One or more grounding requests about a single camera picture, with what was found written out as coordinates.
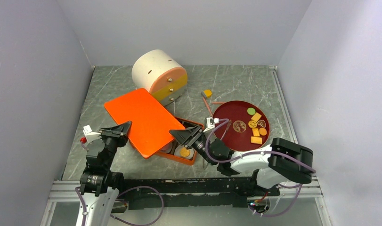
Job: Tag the yellow grey eraser block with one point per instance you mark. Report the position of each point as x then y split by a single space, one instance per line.
206 93

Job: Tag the pink chopstick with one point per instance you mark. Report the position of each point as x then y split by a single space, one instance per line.
207 106
217 103

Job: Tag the white round drawer cabinet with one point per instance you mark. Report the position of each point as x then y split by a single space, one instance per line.
160 75

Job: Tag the silver metal tongs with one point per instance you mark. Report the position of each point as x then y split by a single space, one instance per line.
210 133

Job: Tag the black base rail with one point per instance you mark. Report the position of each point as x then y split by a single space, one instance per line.
193 192

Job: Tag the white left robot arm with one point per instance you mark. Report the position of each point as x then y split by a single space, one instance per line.
99 186

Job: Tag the orange rectangular cookie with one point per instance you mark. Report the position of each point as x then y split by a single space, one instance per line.
256 140

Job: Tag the yellow square cookie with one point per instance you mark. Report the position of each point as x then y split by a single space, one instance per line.
256 117

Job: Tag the orange round cookie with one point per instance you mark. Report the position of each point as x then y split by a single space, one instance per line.
185 153
263 131

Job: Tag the orange tin lid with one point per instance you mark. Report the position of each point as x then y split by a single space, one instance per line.
151 121

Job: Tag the orange cookie tin box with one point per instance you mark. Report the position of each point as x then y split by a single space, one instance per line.
168 150

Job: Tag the gold coin emblem cookie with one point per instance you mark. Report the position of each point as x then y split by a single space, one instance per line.
239 126

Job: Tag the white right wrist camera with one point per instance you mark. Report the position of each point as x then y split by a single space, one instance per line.
210 122

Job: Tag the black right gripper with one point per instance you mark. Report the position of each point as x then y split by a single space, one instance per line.
187 137

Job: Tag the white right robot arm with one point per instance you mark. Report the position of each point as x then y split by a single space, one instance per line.
278 162

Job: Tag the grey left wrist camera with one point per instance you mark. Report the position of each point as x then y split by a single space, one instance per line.
89 135

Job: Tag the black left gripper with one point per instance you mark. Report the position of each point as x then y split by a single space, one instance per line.
120 131

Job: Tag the chocolate heart cookie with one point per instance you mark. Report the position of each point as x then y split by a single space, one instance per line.
262 123

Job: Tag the orange square cookie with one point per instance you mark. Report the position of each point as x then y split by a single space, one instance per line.
255 132

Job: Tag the red round plate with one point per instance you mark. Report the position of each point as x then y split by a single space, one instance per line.
237 110

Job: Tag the white paper cup front right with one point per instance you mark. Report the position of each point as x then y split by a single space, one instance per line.
176 153

